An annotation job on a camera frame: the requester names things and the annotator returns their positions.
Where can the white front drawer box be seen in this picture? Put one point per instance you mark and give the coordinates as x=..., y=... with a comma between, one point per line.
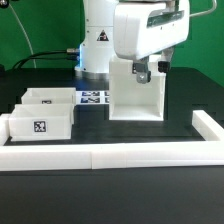
x=32, y=122

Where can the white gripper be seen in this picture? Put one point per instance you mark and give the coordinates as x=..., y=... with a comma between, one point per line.
x=144, y=28

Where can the white drawer cabinet frame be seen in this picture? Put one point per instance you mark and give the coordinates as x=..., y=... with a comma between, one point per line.
x=130, y=100

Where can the white drawer box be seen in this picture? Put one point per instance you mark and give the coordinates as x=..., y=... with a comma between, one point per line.
x=32, y=122
x=49, y=96

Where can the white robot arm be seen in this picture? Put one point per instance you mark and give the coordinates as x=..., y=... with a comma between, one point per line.
x=97, y=48

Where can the white U-shaped fence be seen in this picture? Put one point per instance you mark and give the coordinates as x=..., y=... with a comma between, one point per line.
x=207, y=152

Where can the white fiducial marker sheet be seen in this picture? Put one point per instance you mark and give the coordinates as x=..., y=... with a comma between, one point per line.
x=95, y=97

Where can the white rear drawer box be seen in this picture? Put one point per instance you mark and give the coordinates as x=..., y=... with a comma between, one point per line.
x=49, y=96

